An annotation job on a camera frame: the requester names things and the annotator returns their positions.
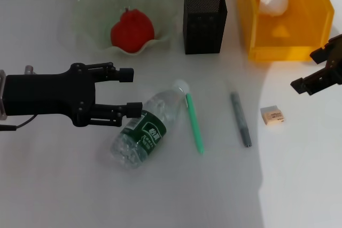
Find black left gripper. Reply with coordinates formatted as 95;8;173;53
4;62;134;128

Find green-label clear water bottle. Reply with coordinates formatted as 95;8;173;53
110;79;190;170

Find red-orange fruit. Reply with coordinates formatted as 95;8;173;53
110;8;155;53

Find beige eraser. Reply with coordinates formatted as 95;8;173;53
260;106;285;125

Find green pen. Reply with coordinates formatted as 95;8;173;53
184;92;205;155

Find white paper ball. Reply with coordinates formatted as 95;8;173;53
259;0;290;17

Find grey marker pen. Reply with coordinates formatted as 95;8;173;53
230;91;252;148

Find green glass fruit bowl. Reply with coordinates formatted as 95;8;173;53
72;0;178;57

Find black mesh pen holder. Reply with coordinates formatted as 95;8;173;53
182;0;228;55

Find yellow plastic bin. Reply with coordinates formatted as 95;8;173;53
237;0;335;62

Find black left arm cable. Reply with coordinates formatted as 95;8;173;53
0;114;38;132

